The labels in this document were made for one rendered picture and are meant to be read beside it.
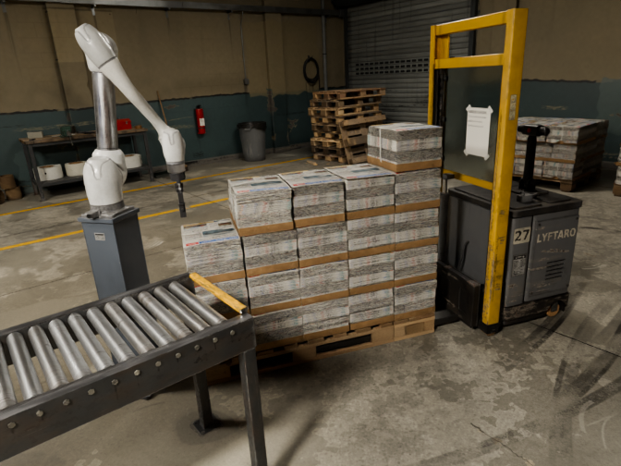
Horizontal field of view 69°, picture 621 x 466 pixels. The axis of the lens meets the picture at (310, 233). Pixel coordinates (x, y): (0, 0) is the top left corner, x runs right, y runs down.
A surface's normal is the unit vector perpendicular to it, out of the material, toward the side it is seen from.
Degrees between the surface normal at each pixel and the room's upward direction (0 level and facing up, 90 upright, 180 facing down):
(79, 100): 90
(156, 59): 90
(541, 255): 90
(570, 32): 90
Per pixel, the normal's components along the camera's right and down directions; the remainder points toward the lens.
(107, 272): -0.29, 0.33
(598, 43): -0.78, 0.24
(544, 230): 0.31, 0.29
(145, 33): 0.62, 0.22
